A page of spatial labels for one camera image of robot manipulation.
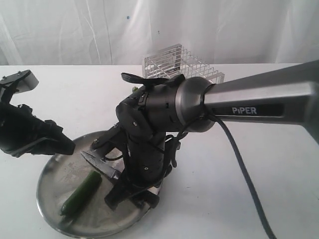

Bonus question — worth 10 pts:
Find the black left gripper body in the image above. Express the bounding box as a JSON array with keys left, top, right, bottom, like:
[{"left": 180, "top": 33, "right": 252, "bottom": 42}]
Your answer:
[{"left": 7, "top": 104, "right": 63, "bottom": 157}]

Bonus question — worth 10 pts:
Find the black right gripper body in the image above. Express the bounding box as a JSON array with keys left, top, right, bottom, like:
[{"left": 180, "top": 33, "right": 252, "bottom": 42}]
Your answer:
[{"left": 122, "top": 132, "right": 180, "bottom": 208}]

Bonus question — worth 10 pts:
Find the green cucumber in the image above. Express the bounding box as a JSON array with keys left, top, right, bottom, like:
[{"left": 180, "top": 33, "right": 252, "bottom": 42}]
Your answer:
[{"left": 60, "top": 170, "right": 102, "bottom": 216}]

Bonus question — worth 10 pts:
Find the black handled knife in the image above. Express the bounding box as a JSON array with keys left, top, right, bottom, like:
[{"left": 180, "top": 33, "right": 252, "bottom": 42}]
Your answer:
[{"left": 80, "top": 151, "right": 121, "bottom": 180}]

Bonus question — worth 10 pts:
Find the wire metal utensil rack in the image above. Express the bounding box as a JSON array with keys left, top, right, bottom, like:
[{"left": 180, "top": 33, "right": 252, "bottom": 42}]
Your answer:
[{"left": 142, "top": 44, "right": 225, "bottom": 84}]

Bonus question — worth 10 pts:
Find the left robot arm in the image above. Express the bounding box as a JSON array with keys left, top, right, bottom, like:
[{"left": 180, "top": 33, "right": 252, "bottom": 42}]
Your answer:
[{"left": 0, "top": 103, "right": 75, "bottom": 158}]

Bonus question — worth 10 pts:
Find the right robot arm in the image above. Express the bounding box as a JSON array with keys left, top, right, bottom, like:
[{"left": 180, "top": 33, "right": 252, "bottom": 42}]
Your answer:
[{"left": 105, "top": 61, "right": 319, "bottom": 209}]

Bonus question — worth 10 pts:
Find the round stainless steel plate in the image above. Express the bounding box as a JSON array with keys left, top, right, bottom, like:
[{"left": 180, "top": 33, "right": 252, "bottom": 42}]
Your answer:
[{"left": 36, "top": 131, "right": 151, "bottom": 239}]

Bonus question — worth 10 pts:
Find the white backdrop curtain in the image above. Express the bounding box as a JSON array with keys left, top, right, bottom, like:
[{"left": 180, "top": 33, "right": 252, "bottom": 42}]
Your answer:
[{"left": 0, "top": 0, "right": 319, "bottom": 65}]

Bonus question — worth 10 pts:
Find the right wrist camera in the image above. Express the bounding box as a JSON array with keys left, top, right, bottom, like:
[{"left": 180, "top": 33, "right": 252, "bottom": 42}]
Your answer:
[{"left": 90, "top": 124, "right": 125, "bottom": 156}]

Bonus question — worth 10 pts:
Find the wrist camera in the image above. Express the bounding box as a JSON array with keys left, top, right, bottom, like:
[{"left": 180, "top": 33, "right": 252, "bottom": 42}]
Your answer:
[
  {"left": 90, "top": 124, "right": 125, "bottom": 156},
  {"left": 0, "top": 70, "right": 39, "bottom": 94}
]

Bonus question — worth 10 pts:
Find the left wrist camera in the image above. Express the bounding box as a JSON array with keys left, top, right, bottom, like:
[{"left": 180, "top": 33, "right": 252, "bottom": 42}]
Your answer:
[{"left": 0, "top": 70, "right": 39, "bottom": 94}]

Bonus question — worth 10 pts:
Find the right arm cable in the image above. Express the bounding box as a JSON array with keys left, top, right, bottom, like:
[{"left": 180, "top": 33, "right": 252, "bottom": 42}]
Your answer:
[{"left": 211, "top": 117, "right": 279, "bottom": 239}]

